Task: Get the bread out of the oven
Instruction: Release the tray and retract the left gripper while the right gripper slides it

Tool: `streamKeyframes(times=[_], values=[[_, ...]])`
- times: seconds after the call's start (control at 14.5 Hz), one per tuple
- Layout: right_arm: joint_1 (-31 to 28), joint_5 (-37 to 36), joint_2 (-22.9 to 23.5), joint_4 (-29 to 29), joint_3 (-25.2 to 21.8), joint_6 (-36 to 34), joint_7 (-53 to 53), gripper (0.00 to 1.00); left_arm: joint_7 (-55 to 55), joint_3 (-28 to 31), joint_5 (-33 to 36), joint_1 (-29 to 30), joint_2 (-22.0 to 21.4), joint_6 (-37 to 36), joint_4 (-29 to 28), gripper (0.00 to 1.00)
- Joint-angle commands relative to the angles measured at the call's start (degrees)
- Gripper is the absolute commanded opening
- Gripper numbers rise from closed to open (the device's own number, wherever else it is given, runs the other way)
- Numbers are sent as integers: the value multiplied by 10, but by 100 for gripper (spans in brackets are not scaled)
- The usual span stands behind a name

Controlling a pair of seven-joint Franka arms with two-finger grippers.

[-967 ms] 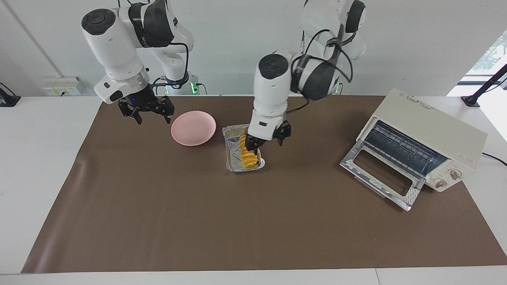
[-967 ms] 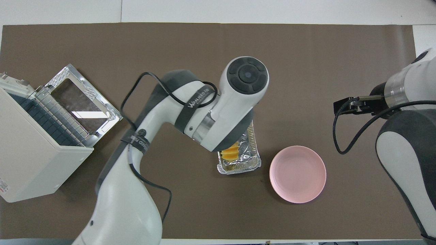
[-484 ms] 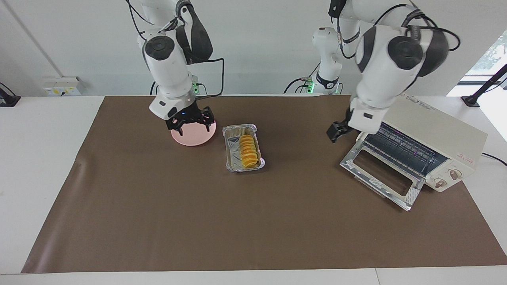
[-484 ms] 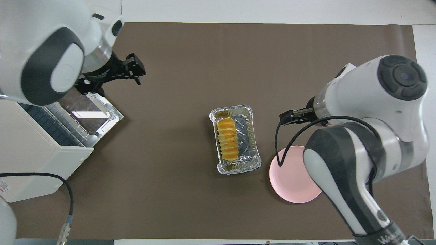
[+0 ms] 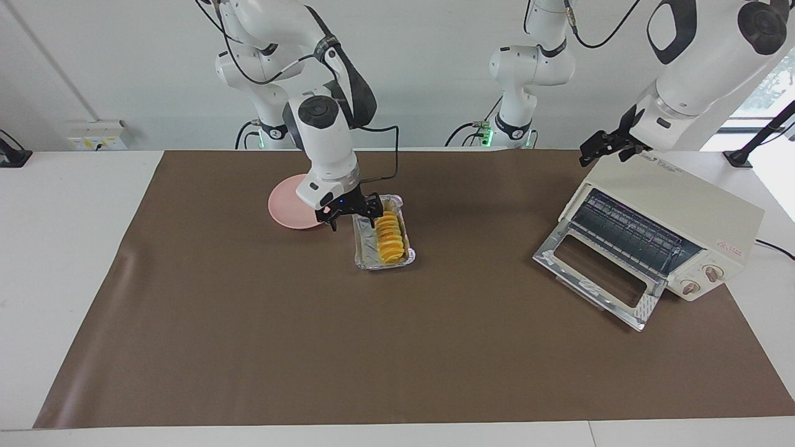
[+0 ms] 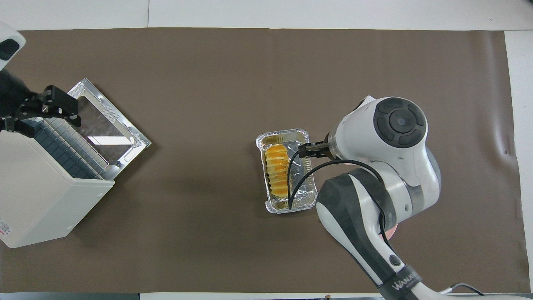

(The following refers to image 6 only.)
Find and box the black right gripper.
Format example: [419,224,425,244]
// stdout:
[296,140,335,162]

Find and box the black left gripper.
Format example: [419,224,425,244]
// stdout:
[0,69,82,139]

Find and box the aluminium foil tray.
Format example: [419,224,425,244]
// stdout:
[256,128,319,214]

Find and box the golden ridged bread loaf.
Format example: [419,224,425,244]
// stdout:
[264,144,291,198]

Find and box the glass oven door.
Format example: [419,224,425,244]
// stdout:
[54,78,152,180]

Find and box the cream toaster oven body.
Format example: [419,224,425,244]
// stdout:
[0,117,115,249]

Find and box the pink round plate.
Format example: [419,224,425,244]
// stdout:
[344,160,399,241]

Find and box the brown table mat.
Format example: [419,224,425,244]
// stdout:
[0,27,531,293]

